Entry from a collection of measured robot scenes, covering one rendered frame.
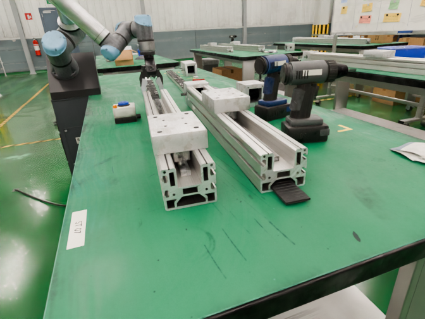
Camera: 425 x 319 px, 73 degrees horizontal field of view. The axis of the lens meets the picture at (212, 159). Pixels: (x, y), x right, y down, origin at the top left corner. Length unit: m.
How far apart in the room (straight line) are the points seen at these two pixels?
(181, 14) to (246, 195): 12.27
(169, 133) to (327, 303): 0.83
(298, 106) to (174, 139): 0.40
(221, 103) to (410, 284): 0.65
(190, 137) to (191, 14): 12.30
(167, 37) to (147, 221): 12.12
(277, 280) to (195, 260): 0.12
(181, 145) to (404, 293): 0.64
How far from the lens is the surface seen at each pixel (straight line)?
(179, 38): 12.66
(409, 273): 0.84
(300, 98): 0.82
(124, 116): 1.13
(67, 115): 1.86
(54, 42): 1.74
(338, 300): 1.17
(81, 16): 1.43
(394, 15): 3.95
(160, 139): 0.56
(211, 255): 0.45
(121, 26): 1.50
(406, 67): 2.23
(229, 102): 0.84
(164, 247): 0.47
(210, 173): 0.54
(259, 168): 0.56
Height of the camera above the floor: 1.08
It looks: 24 degrees down
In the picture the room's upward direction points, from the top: 3 degrees counter-clockwise
